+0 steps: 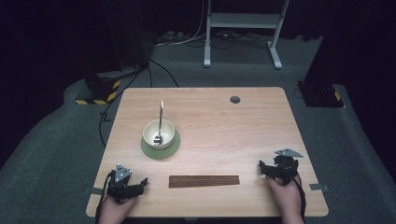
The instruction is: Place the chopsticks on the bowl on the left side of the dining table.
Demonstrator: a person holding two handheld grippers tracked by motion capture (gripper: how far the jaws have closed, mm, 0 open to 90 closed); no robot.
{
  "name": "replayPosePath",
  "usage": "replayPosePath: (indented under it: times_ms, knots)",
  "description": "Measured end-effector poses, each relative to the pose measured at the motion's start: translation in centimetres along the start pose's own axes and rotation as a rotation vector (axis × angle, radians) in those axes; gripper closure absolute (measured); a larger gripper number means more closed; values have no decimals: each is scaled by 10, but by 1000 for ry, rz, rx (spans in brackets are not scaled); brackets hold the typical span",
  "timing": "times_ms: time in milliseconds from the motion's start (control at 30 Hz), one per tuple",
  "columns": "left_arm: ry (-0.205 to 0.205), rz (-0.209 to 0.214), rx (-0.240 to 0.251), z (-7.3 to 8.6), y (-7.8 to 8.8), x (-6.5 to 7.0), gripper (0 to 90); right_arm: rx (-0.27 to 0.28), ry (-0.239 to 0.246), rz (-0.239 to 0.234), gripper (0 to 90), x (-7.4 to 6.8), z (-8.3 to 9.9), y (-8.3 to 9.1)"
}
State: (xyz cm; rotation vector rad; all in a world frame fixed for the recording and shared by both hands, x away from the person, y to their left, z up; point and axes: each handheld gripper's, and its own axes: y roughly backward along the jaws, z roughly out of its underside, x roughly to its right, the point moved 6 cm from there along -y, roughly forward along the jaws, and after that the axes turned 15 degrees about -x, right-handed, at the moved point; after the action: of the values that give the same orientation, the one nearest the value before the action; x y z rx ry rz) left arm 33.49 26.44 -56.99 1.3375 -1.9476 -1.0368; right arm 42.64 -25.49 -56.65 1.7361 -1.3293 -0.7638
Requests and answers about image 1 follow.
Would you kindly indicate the row of brown chopsticks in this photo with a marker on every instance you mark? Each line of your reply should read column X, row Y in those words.
column 204, row 181

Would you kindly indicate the white metal stand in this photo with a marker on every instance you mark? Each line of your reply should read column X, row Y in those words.
column 243, row 20

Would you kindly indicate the person's right hand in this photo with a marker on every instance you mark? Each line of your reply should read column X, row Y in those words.
column 288, row 199

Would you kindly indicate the person's left hand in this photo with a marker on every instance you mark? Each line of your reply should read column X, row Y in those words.
column 113, row 213

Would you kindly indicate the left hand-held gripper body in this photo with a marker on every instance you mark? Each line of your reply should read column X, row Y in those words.
column 120, row 189

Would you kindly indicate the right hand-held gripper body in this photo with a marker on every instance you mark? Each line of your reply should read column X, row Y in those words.
column 285, row 169

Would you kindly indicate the dark power strip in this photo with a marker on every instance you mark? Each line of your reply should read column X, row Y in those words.
column 172, row 35

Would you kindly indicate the green round coaster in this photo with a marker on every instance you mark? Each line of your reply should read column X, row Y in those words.
column 160, row 153

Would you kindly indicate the cream ceramic bowl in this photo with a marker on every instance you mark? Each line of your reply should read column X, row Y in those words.
column 165, row 129

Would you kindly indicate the metal spoon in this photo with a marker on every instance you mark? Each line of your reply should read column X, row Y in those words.
column 161, row 115

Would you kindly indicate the grey tape piece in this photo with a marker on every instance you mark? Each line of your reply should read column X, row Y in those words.
column 318, row 187
column 92, row 191

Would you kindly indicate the black yellow striped stand base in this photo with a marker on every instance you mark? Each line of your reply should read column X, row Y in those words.
column 102, row 90

